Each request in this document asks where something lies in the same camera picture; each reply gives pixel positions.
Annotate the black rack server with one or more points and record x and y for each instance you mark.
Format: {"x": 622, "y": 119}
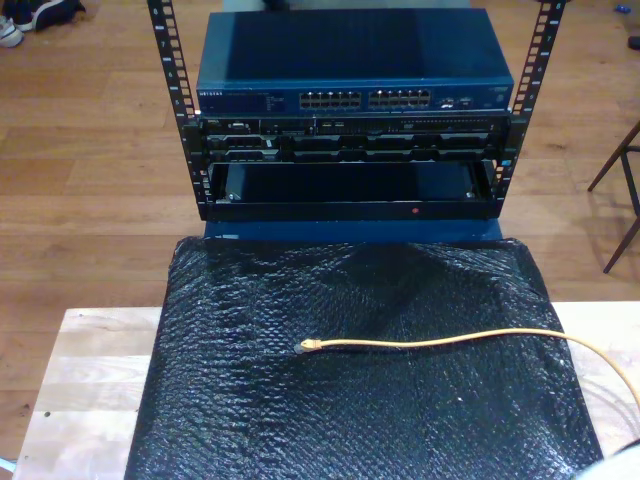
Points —
{"x": 350, "y": 142}

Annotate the black bubble wrap mat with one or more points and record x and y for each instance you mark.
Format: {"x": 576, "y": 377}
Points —
{"x": 300, "y": 400}

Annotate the dark wooden chair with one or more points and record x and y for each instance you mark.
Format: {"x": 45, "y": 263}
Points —
{"x": 611, "y": 162}

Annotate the white sneaker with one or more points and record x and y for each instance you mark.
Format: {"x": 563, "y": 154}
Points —
{"x": 10, "y": 32}

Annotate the small blue object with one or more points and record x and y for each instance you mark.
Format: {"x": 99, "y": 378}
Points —
{"x": 622, "y": 8}

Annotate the blue network switch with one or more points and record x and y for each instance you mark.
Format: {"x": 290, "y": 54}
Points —
{"x": 350, "y": 45}

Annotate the black perforated rack post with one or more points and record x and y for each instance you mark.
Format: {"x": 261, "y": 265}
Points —
{"x": 542, "y": 40}
{"x": 172, "y": 50}

